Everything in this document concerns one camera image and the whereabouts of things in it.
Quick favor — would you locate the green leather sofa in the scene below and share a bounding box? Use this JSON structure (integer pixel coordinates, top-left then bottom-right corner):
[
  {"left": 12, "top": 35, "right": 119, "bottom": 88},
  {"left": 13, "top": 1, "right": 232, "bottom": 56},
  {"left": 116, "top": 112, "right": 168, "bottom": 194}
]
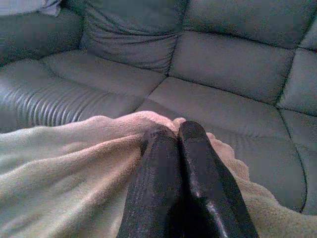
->
[{"left": 0, "top": 0, "right": 317, "bottom": 216}]

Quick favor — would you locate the pale pink plastic bag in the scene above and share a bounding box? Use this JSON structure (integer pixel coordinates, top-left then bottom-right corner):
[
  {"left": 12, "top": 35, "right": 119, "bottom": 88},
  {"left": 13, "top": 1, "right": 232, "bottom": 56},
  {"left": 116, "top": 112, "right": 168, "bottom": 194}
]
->
[{"left": 0, "top": 0, "right": 61, "bottom": 16}]

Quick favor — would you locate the beige quilted pillow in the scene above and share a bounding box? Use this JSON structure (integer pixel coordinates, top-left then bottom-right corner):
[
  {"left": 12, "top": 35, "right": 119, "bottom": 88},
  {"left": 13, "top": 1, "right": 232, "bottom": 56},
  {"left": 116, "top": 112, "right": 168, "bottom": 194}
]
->
[{"left": 0, "top": 110, "right": 317, "bottom": 238}]

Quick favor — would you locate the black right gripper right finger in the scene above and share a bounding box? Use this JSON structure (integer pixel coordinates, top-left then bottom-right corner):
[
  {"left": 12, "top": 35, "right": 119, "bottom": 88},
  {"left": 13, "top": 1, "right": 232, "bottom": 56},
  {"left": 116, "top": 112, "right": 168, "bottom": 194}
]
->
[{"left": 173, "top": 120, "right": 260, "bottom": 238}]

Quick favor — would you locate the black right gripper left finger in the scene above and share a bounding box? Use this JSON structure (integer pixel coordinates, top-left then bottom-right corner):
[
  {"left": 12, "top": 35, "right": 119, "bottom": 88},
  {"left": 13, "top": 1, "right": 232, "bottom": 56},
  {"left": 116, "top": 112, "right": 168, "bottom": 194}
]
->
[{"left": 118, "top": 125, "right": 184, "bottom": 238}]

